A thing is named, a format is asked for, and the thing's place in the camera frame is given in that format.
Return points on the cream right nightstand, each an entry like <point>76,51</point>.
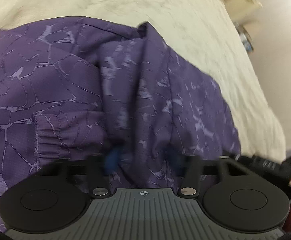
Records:
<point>245,37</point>

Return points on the cream white bedspread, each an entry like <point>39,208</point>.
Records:
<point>201,32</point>

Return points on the purple marble-print hooded jacket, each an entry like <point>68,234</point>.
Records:
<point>76,86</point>

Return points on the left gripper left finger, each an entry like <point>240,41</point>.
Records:
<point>102,175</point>

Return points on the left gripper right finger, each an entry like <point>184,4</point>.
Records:
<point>188,169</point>

